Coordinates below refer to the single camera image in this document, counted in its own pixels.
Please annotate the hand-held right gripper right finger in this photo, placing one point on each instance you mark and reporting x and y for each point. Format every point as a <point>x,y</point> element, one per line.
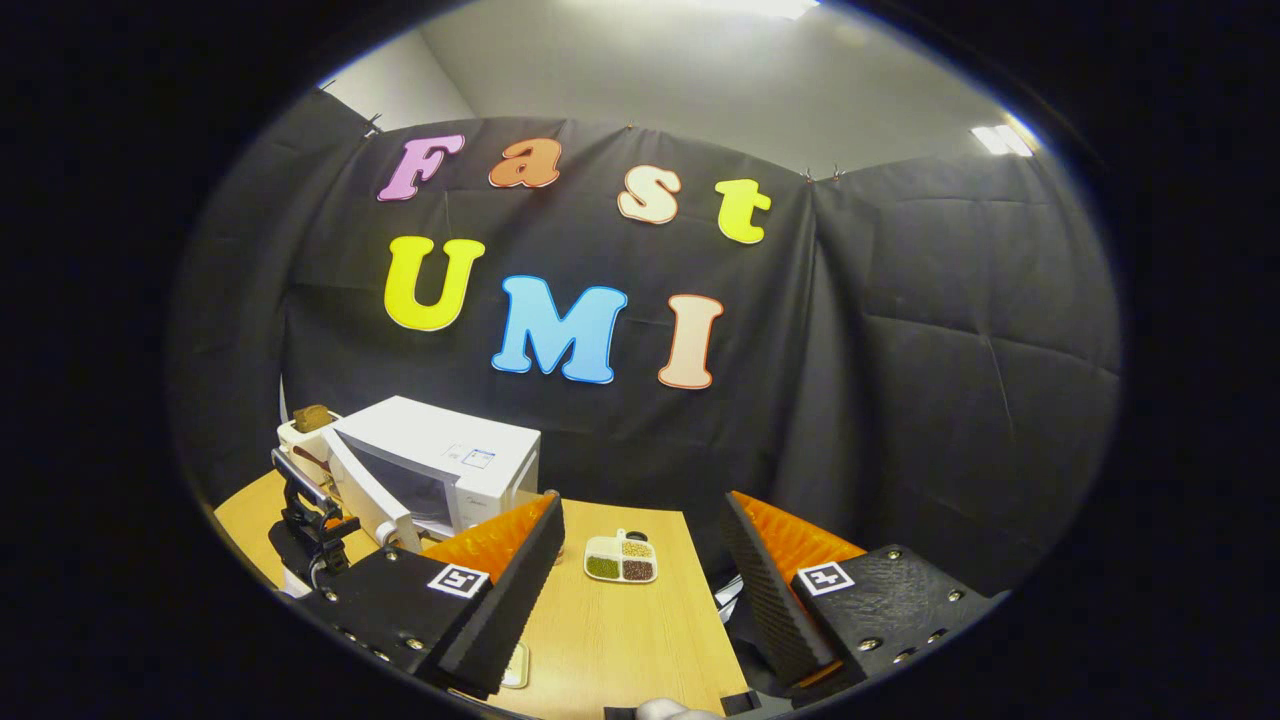
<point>770,600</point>

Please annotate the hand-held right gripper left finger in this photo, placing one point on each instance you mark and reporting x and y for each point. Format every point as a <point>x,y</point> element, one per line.
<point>510,610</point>

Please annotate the white microwave oven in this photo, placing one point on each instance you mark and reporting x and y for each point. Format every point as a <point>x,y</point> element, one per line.
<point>440,440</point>

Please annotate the pale green square plate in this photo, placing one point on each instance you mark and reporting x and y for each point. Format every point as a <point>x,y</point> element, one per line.
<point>516,665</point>

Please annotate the white toaster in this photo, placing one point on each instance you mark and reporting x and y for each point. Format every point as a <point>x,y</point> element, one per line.
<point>293,438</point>

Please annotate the brown bread slice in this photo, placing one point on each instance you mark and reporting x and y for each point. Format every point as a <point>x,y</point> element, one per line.
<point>313,417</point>

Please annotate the divided dish of beans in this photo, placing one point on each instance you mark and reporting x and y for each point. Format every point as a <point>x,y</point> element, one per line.
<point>620,560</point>

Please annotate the black backdrop cloth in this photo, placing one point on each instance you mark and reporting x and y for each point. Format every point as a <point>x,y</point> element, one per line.
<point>900,380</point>

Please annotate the small ceiling light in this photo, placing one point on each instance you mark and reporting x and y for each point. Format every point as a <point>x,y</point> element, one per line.
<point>1002,140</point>

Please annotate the large ceiling light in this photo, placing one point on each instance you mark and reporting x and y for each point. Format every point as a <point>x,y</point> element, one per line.
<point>760,6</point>

